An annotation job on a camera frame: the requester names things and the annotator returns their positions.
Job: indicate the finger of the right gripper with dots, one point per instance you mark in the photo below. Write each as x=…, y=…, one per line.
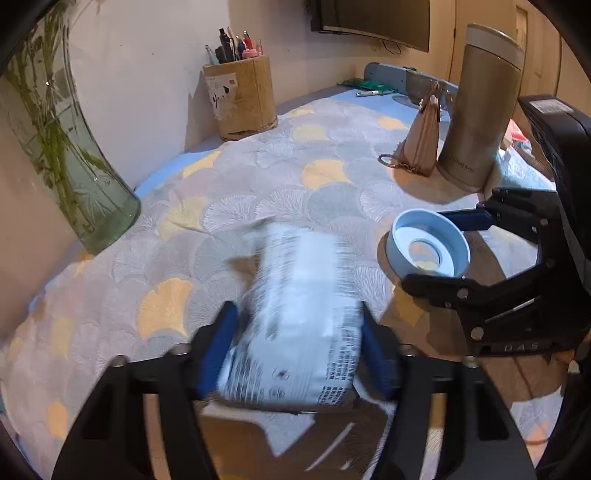
x=443, y=288
x=522, y=212

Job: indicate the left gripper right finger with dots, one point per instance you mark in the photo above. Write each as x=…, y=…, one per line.
x=480, y=437

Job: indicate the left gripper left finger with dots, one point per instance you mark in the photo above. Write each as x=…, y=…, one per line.
x=108, y=439

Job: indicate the brown leather key pouch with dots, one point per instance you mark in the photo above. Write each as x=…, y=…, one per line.
x=417, y=153

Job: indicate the beige thermos tumbler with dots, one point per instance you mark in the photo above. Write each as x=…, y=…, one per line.
x=485, y=101

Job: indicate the grey round storage basket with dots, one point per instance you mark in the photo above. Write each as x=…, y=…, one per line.
x=412, y=83

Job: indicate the black television screen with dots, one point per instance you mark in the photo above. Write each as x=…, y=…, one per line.
x=405, y=22

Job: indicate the cork pen holder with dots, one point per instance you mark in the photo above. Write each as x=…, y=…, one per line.
x=241, y=96

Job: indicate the pens in holder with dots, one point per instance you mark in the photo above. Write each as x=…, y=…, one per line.
x=233, y=48

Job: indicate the glass vase with green plant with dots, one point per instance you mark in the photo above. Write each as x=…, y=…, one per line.
x=39, y=99

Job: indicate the light blue ring dish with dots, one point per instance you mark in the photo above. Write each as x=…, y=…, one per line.
x=424, y=242

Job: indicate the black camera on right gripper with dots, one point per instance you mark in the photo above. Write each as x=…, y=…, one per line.
x=563, y=133

